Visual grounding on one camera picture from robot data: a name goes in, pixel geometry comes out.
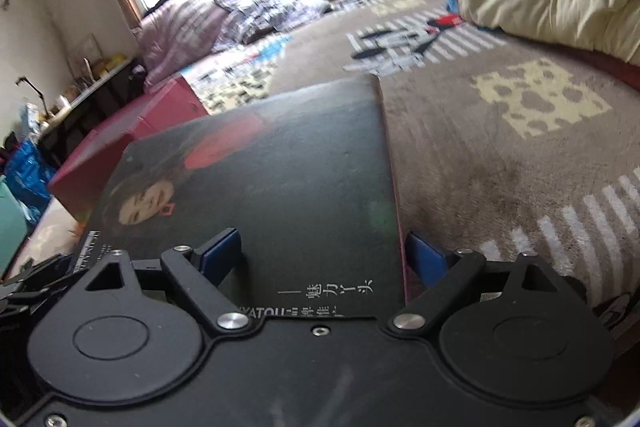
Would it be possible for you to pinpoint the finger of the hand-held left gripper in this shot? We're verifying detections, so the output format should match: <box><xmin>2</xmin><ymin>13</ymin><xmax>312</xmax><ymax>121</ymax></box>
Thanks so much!
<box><xmin>0</xmin><ymin>254</ymin><xmax>76</xmax><ymax>308</ymax></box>

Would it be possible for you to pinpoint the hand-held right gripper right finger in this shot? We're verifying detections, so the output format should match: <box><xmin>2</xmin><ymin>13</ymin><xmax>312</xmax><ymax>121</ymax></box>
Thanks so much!
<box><xmin>382</xmin><ymin>232</ymin><xmax>586</xmax><ymax>335</ymax></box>

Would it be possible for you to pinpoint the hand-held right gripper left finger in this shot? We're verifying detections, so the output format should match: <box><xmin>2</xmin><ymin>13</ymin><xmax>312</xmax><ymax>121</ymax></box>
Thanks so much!
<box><xmin>75</xmin><ymin>227</ymin><xmax>250</xmax><ymax>335</ymax></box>

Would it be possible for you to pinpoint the dark portrait print box lid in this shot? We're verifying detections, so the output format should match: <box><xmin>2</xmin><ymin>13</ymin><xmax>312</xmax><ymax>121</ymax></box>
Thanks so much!
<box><xmin>72</xmin><ymin>76</ymin><xmax>418</xmax><ymax>323</ymax></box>

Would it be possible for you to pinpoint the pink cardboard box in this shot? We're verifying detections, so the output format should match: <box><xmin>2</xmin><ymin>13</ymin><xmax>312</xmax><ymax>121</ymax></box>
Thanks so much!
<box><xmin>48</xmin><ymin>74</ymin><xmax>211</xmax><ymax>228</ymax></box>

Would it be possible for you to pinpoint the teal storage bin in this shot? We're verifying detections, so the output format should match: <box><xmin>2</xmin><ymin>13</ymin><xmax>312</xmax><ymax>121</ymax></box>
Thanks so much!
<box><xmin>0</xmin><ymin>177</ymin><xmax>31</xmax><ymax>273</ymax></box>

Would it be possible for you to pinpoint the blue shopping bag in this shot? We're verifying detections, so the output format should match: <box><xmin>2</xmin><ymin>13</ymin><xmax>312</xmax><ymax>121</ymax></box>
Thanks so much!
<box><xmin>5</xmin><ymin>139</ymin><xmax>56</xmax><ymax>228</ymax></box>

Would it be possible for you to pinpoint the black desk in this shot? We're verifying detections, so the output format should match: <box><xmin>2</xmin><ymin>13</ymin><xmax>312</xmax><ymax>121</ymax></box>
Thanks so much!
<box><xmin>35</xmin><ymin>54</ymin><xmax>143</xmax><ymax>152</ymax></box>

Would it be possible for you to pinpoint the yellow box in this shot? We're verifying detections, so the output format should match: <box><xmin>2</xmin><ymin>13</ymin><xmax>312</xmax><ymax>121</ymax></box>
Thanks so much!
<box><xmin>95</xmin><ymin>54</ymin><xmax>127</xmax><ymax>76</ymax></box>

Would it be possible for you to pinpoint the leaning framed picture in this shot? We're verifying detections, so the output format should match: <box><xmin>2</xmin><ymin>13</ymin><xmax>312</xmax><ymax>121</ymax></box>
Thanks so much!
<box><xmin>70</xmin><ymin>34</ymin><xmax>106</xmax><ymax>80</ymax></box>

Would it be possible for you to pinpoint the purple quilt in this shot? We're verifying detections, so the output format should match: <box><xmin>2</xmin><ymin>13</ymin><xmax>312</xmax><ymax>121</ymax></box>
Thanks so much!
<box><xmin>135</xmin><ymin>0</ymin><xmax>266</xmax><ymax>82</ymax></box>

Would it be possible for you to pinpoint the grey plaid cloth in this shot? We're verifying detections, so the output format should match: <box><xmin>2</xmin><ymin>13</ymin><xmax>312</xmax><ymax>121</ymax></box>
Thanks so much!
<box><xmin>215</xmin><ymin>0</ymin><xmax>331</xmax><ymax>42</ymax></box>

